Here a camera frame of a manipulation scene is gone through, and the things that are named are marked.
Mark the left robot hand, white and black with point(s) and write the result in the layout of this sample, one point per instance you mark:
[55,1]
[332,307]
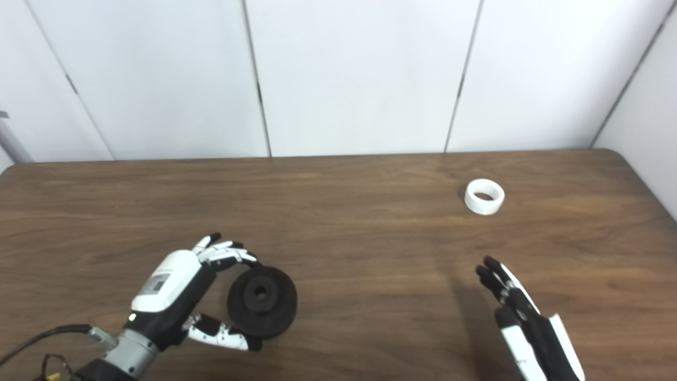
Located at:
[169,286]

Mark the right robot hand, white and black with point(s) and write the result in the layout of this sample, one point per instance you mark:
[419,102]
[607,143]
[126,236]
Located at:
[539,344]

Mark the round black part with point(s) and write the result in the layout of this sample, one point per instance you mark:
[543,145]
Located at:
[275,312]

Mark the grey wall post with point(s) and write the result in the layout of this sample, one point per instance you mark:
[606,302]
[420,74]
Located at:
[13,140]

